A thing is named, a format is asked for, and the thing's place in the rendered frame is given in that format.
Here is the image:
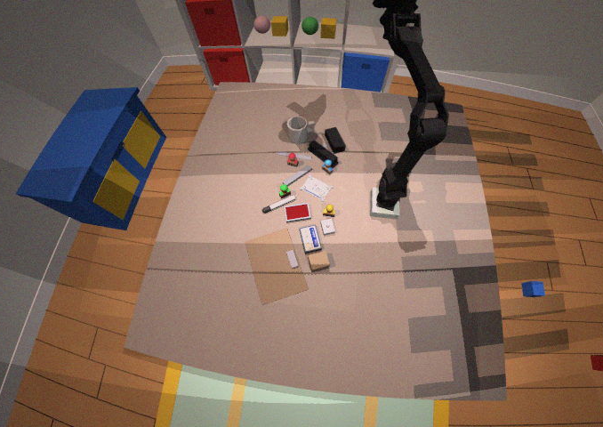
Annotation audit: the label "grey mug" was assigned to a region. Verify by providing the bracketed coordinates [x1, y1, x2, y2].
[287, 117, 315, 143]

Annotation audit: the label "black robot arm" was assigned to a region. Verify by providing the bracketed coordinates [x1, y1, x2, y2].
[372, 0, 449, 211]

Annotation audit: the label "yellow stamp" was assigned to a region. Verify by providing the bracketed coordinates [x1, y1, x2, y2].
[323, 205, 335, 217]

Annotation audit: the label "tan cardboard box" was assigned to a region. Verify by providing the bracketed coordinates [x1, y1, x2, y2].
[308, 251, 330, 272]

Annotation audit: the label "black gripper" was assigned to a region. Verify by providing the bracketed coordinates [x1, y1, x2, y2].
[380, 4, 418, 25]

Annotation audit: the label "tan flat rectangular board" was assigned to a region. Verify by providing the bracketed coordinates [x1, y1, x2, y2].
[245, 228, 309, 305]

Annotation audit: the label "white cylinder with black end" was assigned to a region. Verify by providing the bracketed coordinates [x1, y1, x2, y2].
[261, 195, 295, 213]

